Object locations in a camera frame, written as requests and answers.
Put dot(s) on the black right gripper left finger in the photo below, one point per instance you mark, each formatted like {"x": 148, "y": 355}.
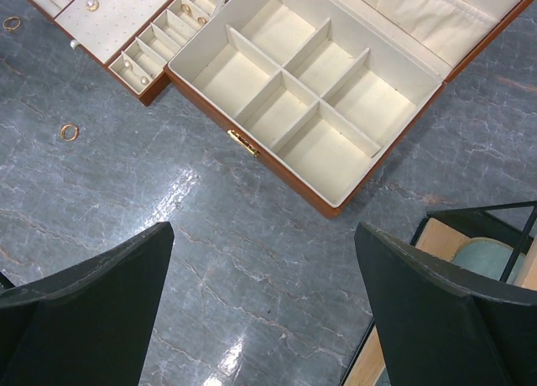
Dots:
{"x": 89, "y": 324}

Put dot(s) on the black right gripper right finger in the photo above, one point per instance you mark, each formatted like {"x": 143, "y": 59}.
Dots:
{"x": 439, "y": 324}

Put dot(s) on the light blue oblong plate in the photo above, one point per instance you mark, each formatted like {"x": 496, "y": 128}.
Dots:
{"x": 484, "y": 256}

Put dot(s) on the pearl earring in tray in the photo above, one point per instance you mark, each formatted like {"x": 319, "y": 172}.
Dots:
{"x": 92, "y": 5}

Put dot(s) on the small brown jewelry tray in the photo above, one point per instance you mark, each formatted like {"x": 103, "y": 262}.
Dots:
{"x": 147, "y": 33}

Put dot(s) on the large brown jewelry box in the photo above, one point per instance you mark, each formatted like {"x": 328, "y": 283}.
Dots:
{"x": 322, "y": 90}

